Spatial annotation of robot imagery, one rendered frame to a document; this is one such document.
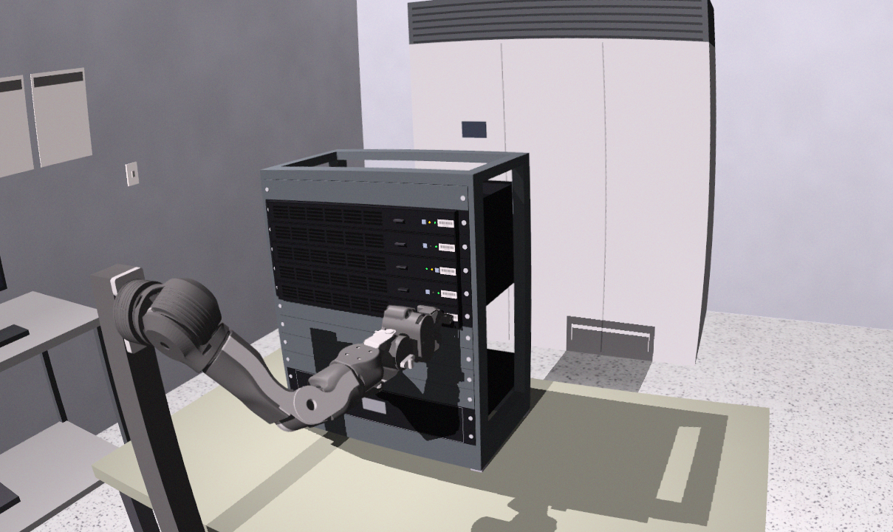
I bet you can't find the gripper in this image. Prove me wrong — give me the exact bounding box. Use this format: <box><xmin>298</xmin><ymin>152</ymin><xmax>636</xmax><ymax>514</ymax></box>
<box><xmin>381</xmin><ymin>305</ymin><xmax>453</xmax><ymax>363</ymax></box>

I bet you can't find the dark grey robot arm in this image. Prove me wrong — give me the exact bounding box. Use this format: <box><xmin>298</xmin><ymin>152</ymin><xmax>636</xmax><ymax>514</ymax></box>
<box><xmin>110</xmin><ymin>267</ymin><xmax>415</xmax><ymax>432</ymax></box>

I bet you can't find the black server rack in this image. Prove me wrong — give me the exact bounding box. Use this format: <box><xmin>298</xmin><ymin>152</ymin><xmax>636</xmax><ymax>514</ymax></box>
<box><xmin>260</xmin><ymin>149</ymin><xmax>531</xmax><ymax>472</ymax></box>

